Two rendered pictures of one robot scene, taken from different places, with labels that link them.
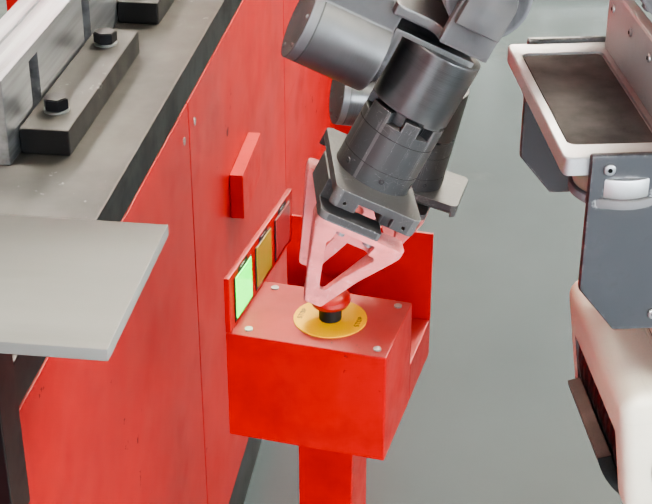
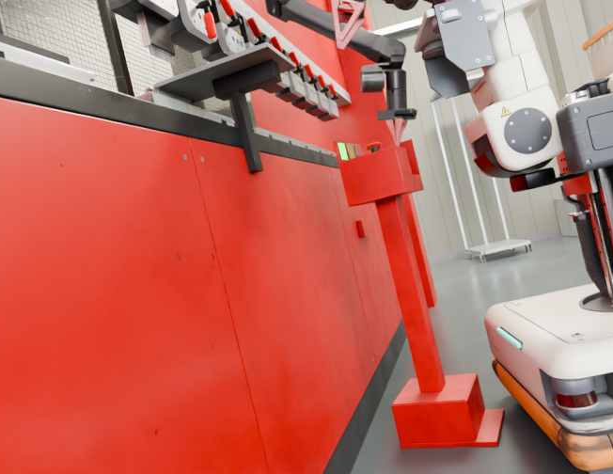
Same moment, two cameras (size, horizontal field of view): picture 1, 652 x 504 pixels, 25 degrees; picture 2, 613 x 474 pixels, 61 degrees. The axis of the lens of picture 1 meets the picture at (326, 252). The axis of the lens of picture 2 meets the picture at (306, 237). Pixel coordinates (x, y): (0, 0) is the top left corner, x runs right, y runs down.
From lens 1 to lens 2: 93 cm
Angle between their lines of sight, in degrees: 30
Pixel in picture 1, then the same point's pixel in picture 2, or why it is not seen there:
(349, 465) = (400, 220)
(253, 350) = (349, 165)
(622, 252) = (457, 39)
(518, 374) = not seen: hidden behind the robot
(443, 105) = not seen: outside the picture
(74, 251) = not seen: hidden behind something
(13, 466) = (253, 145)
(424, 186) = (400, 106)
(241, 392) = (349, 185)
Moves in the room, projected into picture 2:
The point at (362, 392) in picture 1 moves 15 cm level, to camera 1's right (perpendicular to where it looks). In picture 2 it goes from (390, 165) to (450, 149)
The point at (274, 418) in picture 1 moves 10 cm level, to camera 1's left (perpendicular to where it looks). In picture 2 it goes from (362, 192) to (325, 200)
